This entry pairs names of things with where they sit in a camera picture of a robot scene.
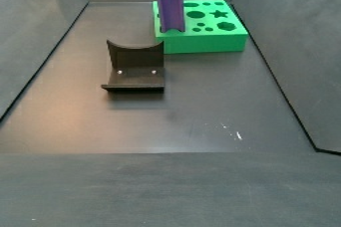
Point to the purple arch block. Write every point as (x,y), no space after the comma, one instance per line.
(171,15)

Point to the black arch holder stand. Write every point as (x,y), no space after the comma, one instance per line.
(137,68)

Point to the green shape sorter board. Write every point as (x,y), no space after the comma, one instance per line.
(212,29)

